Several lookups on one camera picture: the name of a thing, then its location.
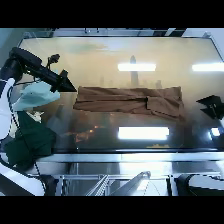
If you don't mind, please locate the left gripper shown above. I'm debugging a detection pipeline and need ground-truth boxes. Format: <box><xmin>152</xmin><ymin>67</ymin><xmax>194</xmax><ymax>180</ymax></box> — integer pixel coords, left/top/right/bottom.
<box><xmin>49</xmin><ymin>69</ymin><xmax>70</xmax><ymax>93</ymax></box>

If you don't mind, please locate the pale mint green garment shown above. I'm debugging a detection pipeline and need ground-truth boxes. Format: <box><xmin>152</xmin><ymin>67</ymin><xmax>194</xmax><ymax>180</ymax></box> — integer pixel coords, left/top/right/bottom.
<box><xmin>12</xmin><ymin>81</ymin><xmax>62</xmax><ymax>113</ymax></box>

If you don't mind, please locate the brown garment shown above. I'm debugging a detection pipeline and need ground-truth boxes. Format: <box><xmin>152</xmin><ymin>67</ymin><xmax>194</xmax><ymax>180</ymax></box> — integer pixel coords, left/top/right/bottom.
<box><xmin>72</xmin><ymin>85</ymin><xmax>186</xmax><ymax>122</ymax></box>

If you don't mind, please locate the dark green garment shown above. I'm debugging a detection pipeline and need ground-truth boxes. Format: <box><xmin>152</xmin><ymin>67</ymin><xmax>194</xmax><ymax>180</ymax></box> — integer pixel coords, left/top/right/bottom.
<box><xmin>2</xmin><ymin>110</ymin><xmax>58</xmax><ymax>172</ymax></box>

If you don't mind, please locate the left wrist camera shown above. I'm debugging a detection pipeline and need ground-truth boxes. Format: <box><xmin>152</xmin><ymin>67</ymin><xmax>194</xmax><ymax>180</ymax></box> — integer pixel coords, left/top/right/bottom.
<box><xmin>45</xmin><ymin>53</ymin><xmax>62</xmax><ymax>70</ymax></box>

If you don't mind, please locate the black cable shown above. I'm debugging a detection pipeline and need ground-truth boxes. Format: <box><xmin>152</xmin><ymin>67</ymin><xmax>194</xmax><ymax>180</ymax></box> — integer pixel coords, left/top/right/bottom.
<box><xmin>5</xmin><ymin>85</ymin><xmax>48</xmax><ymax>194</ymax></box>

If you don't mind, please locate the silver frame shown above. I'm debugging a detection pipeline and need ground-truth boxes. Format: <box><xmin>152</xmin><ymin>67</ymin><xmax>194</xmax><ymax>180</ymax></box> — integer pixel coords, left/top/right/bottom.
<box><xmin>19</xmin><ymin>27</ymin><xmax>224</xmax><ymax>197</ymax></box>

